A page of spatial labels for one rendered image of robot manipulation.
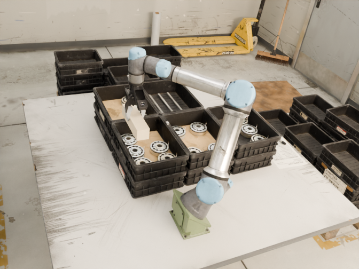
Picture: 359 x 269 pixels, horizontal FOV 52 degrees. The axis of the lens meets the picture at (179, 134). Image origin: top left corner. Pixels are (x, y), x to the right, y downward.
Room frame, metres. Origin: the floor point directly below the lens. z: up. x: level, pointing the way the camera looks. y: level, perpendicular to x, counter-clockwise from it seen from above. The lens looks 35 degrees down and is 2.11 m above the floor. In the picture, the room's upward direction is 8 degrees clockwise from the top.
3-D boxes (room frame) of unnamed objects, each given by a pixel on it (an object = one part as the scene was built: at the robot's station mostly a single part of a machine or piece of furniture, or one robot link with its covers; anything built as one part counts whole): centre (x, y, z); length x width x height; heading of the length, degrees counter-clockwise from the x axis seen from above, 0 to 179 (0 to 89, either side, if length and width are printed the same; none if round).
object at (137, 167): (1.58, 0.16, 0.92); 0.40 x 0.30 x 0.02; 30
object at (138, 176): (1.58, 0.16, 0.87); 0.40 x 0.30 x 0.11; 30
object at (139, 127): (1.51, 0.23, 1.07); 0.24 x 0.06 x 0.06; 28
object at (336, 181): (2.06, -1.14, 0.41); 0.31 x 0.02 x 0.16; 28
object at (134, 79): (1.53, 0.24, 1.31); 0.08 x 0.08 x 0.05
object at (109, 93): (1.93, 0.36, 0.87); 0.40 x 0.30 x 0.11; 30
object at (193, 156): (1.73, -0.10, 0.92); 0.40 x 0.30 x 0.02; 30
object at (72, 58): (3.13, 1.03, 0.37); 0.40 x 0.30 x 0.45; 119
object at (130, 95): (1.54, 0.24, 1.23); 0.09 x 0.08 x 0.12; 28
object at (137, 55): (1.53, 0.23, 1.39); 0.09 x 0.08 x 0.11; 74
